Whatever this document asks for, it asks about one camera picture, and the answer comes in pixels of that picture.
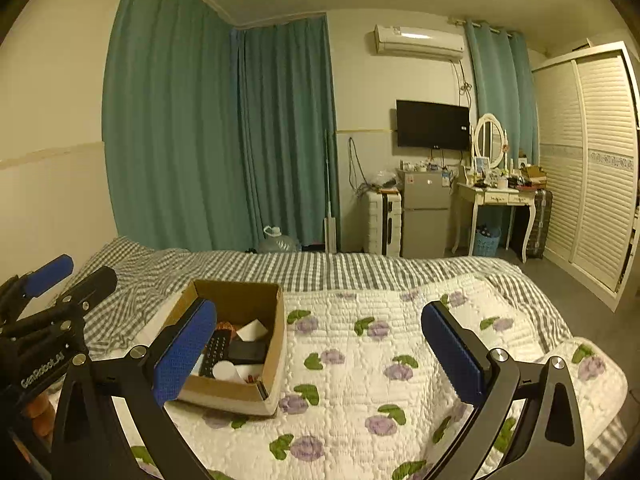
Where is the blue plastic basket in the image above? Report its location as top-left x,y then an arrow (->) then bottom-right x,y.
473,226 -> 501,258

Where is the white air conditioner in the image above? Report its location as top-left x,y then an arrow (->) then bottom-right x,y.
374,25 -> 465,61

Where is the dark checkered suitcase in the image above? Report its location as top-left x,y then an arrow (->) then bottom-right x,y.
526,188 -> 553,258

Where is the white louvered wardrobe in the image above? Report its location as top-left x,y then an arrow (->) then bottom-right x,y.
533,41 -> 639,310

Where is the white dressing table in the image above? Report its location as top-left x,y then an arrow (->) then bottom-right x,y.
451,182 -> 537,263

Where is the black smartphone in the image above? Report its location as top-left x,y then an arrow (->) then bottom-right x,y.
228,339 -> 268,365

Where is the black remote control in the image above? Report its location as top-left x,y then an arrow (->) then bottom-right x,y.
198,328 -> 232,378

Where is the black wall television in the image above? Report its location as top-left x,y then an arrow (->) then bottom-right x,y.
396,100 -> 471,152

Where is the silver mini fridge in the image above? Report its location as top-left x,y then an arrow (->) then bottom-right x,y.
401,171 -> 451,259

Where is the narrow teal curtain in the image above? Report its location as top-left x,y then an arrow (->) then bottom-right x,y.
464,21 -> 539,164

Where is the white suitcase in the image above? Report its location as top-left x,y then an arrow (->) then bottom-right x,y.
363,190 -> 402,258

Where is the white cylindrical bottle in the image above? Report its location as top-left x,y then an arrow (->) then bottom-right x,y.
212,360 -> 245,385

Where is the brown cardboard box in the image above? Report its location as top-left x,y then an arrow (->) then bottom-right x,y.
154,280 -> 286,417

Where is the grey gingham bed sheet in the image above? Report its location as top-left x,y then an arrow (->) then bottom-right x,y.
64,236 -> 572,358

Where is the red capped white bottle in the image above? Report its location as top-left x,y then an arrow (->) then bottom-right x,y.
235,364 -> 264,384

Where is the large teal curtain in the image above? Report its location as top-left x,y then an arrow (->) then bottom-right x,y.
102,0 -> 338,252

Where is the white square box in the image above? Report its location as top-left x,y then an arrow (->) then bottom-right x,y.
236,318 -> 269,342

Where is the clear water jug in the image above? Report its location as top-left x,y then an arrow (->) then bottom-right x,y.
257,226 -> 300,254

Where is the white oval mirror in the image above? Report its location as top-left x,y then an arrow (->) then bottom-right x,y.
472,113 -> 508,169

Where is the floral white quilt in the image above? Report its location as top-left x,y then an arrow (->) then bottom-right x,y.
112,274 -> 629,480

